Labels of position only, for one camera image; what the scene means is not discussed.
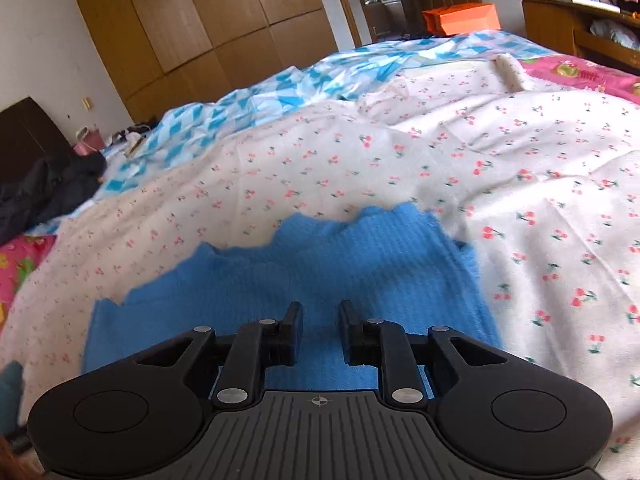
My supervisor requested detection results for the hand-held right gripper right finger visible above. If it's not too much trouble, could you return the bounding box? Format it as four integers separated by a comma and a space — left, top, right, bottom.
340, 301, 506, 406

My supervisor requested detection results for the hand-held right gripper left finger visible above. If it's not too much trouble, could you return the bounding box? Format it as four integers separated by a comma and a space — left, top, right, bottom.
135, 301, 305, 407

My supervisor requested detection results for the blue knit sweater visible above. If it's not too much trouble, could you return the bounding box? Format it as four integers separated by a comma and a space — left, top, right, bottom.
82, 205, 503, 393

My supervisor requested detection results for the cherry print blanket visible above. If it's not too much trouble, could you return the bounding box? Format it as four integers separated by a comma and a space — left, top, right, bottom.
0, 52, 640, 461

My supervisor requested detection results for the blue white diamond quilt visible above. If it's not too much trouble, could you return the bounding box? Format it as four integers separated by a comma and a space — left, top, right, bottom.
95, 30, 556, 196

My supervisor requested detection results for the black white cloth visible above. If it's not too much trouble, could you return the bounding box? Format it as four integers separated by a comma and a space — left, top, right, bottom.
112, 127, 152, 144

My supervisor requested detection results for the pink bin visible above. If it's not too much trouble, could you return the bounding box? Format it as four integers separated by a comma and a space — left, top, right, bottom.
74, 130, 104, 157

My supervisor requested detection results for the dark jacket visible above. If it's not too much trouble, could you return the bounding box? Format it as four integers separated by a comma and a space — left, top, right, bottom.
0, 152, 108, 243

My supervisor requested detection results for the teal cloth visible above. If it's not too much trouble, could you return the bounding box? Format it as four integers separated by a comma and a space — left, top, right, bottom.
0, 360, 26, 433

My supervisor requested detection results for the rolled beige cloth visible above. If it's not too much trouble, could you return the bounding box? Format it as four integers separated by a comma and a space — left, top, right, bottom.
494, 53, 529, 93

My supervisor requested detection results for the hallway cabinet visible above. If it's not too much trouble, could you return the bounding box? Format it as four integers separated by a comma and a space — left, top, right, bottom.
360, 0, 407, 42

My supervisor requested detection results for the wooden wardrobe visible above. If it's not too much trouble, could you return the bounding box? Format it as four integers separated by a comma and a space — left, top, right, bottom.
65, 0, 337, 122

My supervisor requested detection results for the dark wooden headboard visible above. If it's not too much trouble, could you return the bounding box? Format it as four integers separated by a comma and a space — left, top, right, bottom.
0, 97, 77, 186

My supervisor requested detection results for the orange box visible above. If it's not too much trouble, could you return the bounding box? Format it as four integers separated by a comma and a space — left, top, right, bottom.
422, 3, 501, 37

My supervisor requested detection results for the pink cartoon bedsheet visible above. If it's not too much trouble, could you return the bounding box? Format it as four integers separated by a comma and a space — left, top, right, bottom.
0, 54, 640, 333

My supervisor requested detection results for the wooden desk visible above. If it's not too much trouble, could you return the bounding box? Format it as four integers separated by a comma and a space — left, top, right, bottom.
518, 0, 640, 63

